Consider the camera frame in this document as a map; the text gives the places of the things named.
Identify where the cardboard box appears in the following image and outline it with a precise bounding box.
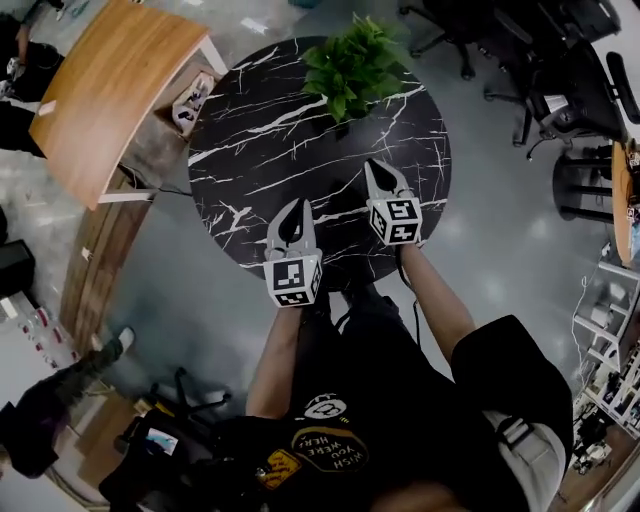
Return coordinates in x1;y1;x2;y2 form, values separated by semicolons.
44;389;151;501

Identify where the white cable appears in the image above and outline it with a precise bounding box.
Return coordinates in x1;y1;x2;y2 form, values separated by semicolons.
570;242;612;381

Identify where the grey shoulder strap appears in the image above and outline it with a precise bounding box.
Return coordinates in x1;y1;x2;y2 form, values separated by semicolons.
481;409;567;512

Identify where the black box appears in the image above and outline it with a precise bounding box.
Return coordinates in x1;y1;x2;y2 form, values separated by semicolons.
0;239;37;301

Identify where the person's right forearm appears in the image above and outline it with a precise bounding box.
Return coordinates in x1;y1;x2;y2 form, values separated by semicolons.
399;244;477;374

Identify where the white metal shelf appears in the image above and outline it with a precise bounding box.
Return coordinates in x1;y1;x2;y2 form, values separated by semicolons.
571;259;640;372

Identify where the dark wooden panel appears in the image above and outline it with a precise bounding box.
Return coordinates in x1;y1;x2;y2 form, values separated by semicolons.
59;198;152;352

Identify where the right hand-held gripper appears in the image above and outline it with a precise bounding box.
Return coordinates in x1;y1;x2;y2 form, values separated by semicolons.
363;159;424;248

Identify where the person's left forearm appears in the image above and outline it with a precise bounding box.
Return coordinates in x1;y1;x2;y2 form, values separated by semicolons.
245;304;314;421

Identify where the black chair base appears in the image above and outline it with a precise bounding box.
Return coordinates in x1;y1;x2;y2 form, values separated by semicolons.
148;366;234;432

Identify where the green potted plant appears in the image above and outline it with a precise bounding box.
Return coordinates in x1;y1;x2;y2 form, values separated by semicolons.
300;12;412;125

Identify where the black office chair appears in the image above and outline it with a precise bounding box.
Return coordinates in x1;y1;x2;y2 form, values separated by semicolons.
483;0;640;147
399;0;482;82

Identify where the black floor cable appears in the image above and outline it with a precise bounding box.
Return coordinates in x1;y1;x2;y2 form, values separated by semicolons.
119;164;194;198

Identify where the round wooden table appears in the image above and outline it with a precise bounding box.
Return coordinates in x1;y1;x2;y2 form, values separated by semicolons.
610;139;640;267

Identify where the black bag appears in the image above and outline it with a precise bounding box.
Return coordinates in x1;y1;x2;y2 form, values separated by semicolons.
98;408;237;512

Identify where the light wooden desk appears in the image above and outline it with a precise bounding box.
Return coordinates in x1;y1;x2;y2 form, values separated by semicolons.
27;0;229;212

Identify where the box with white bag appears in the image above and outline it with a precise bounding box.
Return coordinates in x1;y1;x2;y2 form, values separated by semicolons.
154;71;217;140

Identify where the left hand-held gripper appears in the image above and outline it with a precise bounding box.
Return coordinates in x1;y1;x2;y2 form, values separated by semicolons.
262;197;324;310

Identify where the person's black printed t-shirt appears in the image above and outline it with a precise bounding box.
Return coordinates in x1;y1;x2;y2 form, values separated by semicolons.
213;284;575;512

